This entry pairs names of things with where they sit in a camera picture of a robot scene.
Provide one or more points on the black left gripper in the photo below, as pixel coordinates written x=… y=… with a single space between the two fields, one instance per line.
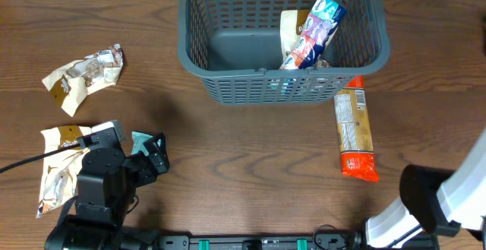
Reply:
x=148 y=172

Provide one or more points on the grey plastic basket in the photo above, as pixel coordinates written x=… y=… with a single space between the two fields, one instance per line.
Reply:
x=237 y=48

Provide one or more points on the beige nut snack bag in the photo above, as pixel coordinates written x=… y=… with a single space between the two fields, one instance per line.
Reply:
x=303 y=40

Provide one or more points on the orange tan cracker package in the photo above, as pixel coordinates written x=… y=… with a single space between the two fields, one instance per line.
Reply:
x=354 y=132

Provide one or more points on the blue tissue multipack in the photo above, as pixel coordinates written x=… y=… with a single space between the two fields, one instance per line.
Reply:
x=327 y=10

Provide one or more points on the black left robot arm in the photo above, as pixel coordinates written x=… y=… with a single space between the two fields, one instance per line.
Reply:
x=106 y=194

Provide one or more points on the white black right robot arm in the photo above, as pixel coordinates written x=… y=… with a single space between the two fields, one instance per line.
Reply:
x=432 y=203

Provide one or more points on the small teal white packet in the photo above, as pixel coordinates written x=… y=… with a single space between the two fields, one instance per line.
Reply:
x=139 y=138

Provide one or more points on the beige brown snack bag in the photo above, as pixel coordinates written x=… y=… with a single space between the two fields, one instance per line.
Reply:
x=59 y=178

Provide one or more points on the crumpled beige snack bag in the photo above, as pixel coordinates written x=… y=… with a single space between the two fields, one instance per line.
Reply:
x=70 y=84

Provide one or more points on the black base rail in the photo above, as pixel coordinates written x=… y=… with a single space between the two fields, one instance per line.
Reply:
x=324 y=237

